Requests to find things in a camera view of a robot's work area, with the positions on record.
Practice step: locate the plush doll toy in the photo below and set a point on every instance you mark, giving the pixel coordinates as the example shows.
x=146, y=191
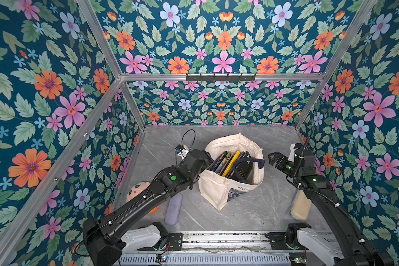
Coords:
x=136, y=190

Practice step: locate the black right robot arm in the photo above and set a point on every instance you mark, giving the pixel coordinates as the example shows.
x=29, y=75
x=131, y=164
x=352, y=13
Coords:
x=354, y=248

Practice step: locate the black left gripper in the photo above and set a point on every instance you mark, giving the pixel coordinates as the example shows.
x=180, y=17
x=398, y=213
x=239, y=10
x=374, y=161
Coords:
x=203, y=164

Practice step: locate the purple pouch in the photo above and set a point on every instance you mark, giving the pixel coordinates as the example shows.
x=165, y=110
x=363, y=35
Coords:
x=173, y=210

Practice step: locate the yellow spine book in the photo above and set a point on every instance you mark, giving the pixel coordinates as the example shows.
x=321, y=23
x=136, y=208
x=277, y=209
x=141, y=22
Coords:
x=231, y=163

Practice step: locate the dark striped book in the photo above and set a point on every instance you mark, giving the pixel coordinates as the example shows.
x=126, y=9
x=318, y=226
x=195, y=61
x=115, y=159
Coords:
x=213, y=167

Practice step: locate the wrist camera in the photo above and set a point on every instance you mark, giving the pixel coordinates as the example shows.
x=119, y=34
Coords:
x=181, y=151
x=292, y=151

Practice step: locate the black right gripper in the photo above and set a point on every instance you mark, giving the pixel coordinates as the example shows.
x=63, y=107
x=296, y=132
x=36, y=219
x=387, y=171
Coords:
x=284, y=161

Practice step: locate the black book gold title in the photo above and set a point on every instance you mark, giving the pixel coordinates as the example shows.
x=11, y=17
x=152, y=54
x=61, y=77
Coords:
x=243, y=169

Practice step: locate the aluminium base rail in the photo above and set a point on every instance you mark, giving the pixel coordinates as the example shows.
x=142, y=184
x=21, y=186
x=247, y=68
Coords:
x=226, y=248

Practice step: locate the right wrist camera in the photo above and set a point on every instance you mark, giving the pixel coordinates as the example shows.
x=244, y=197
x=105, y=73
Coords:
x=292, y=151

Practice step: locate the beige pouch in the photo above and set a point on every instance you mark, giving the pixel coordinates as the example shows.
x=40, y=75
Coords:
x=300, y=206

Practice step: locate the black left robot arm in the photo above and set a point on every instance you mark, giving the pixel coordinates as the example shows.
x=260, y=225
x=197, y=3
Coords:
x=108, y=238

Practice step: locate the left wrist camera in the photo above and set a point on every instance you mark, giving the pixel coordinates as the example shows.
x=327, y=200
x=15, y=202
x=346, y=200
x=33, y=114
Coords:
x=181, y=151

